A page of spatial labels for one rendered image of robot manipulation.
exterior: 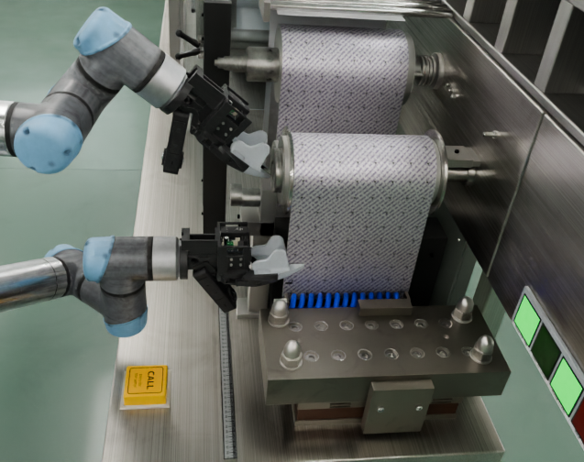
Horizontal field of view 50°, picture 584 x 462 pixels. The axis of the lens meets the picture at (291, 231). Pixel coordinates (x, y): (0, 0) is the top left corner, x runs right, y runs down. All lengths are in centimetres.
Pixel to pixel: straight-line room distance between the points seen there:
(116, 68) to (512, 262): 65
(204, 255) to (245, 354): 24
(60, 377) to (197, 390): 132
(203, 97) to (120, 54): 14
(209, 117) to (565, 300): 57
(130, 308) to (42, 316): 156
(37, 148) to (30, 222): 231
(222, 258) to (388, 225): 29
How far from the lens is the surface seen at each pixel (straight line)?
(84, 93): 97
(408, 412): 109
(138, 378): 115
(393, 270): 115
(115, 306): 111
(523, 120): 100
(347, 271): 113
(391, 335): 110
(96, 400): 234
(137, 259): 105
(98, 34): 95
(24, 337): 260
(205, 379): 117
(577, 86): 99
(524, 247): 98
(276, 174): 102
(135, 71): 96
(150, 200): 161
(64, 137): 87
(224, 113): 98
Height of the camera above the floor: 178
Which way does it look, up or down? 36 degrees down
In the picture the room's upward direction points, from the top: 6 degrees clockwise
